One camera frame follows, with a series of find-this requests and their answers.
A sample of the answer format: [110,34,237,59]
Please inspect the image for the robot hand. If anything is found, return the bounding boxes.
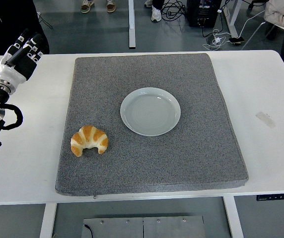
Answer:
[0,28,45,86]

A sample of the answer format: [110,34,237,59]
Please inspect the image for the croissant bread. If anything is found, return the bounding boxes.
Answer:
[70,125,109,157]

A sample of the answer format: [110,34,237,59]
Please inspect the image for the pale grey round plate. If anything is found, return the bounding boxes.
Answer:
[120,87,182,137]

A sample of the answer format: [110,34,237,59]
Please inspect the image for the grey metal plate with screws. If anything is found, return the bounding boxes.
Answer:
[81,215,207,238]

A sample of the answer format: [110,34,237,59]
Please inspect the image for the person's tan shoe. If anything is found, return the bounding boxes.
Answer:
[80,0,95,14]
[106,0,117,13]

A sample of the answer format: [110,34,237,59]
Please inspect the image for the white background desk leg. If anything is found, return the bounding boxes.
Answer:
[128,0,137,49]

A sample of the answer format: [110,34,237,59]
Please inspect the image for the white table leg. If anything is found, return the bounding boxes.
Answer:
[39,203,58,238]
[222,196,244,238]

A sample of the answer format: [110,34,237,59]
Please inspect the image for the grey speckled cushion mat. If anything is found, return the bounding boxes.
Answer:
[55,53,249,197]

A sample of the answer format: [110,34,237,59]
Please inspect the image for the black computer case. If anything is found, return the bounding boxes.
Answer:
[186,0,222,28]

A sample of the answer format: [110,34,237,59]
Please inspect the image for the white angled desk leg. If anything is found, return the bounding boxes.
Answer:
[222,0,241,38]

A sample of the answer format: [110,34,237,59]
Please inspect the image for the translucent tape strip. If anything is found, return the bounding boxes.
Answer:
[255,111,276,129]

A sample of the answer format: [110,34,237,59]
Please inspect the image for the beige padded jacket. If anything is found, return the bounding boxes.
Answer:
[263,0,284,30]

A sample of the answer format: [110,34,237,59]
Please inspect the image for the black desk control panel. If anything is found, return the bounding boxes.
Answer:
[256,192,284,201]

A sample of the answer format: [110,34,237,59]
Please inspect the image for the tangled black floor cables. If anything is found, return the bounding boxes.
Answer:
[160,0,189,22]

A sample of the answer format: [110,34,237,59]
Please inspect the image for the thin black cable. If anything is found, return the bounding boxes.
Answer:
[83,224,93,238]

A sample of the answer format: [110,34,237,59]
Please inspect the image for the white charger with cable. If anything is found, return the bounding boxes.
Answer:
[203,9,267,52]

